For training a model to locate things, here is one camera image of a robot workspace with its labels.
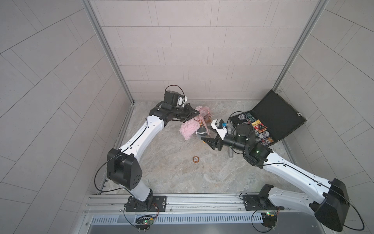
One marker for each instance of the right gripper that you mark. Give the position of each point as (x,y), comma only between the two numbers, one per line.
(214,142)

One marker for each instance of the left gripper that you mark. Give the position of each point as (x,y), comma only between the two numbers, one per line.
(183,112)

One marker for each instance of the pink quilted bag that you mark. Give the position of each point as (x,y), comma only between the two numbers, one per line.
(203,119)

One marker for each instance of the grey yellow plush keychain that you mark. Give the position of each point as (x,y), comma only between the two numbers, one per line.
(202,132)

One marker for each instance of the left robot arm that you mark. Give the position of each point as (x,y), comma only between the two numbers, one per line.
(123,166)

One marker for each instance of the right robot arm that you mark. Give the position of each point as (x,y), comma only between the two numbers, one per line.
(327,200)

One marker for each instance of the silver metal cylinder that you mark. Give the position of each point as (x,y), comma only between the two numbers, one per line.
(230,131)

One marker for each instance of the small tape roll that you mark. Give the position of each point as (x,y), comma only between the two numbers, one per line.
(196,159)

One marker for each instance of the black open case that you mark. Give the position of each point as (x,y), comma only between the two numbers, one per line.
(273,119)

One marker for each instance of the right circuit board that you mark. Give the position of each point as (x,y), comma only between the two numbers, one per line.
(270,220)

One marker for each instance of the circuit board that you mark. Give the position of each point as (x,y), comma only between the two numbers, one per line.
(270,220)
(144,222)

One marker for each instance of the left circuit board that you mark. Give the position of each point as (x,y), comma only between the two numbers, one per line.
(144,222)

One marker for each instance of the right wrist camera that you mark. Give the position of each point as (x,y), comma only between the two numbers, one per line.
(220,127)

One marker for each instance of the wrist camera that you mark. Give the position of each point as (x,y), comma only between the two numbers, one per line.
(220,127)
(175,99)

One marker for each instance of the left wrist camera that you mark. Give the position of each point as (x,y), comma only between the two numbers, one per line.
(175,99)

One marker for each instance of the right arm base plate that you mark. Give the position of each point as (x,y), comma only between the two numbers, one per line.
(259,201)

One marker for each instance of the aluminium rail frame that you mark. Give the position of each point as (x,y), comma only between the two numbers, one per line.
(195,213)

